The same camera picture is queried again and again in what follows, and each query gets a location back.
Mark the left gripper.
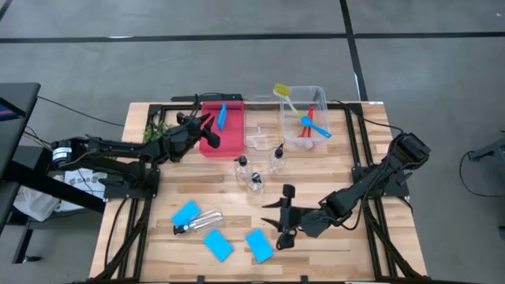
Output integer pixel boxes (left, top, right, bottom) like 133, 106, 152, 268
161, 113, 221, 162

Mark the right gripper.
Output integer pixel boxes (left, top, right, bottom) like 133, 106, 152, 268
260, 184, 331, 252

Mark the blue sponge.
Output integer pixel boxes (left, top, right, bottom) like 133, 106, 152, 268
216, 103, 229, 131
245, 228, 275, 264
170, 200, 202, 228
203, 229, 235, 263

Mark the clear pump bottle black cap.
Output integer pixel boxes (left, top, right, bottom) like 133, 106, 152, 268
269, 144, 287, 174
246, 171, 266, 197
233, 155, 253, 182
172, 208, 225, 237

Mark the green dish brush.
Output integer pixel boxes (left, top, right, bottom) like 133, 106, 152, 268
272, 82, 305, 118

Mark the red dish brush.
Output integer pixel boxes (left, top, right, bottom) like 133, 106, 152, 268
295, 106, 316, 149
301, 114, 319, 150

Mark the pink plastic bin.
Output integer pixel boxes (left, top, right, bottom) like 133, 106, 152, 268
198, 99, 246, 159

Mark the low clear plastic bin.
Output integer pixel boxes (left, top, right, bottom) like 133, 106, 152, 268
242, 93, 286, 153

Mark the green plant in white pot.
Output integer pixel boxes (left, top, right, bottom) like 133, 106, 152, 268
142, 120, 174, 144

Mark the tall clear plastic bin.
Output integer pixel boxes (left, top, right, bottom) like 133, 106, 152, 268
279, 84, 331, 153

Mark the white printed paper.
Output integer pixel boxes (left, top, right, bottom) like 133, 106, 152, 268
58, 167, 108, 212

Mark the white plastic bag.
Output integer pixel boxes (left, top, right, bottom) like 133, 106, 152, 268
13, 185, 60, 222

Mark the black desk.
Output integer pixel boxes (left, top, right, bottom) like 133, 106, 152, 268
0, 81, 107, 265

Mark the laptop screen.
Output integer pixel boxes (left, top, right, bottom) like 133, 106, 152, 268
0, 97, 25, 122

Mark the grey chair base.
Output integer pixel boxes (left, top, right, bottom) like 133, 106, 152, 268
468, 129, 505, 169

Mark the black aluminium frame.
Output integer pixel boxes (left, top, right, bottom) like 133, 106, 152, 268
89, 101, 429, 284

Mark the black floor cable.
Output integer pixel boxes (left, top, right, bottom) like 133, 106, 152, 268
458, 149, 505, 198
36, 95, 125, 128

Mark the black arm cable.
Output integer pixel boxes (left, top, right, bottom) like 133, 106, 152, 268
329, 99, 404, 133

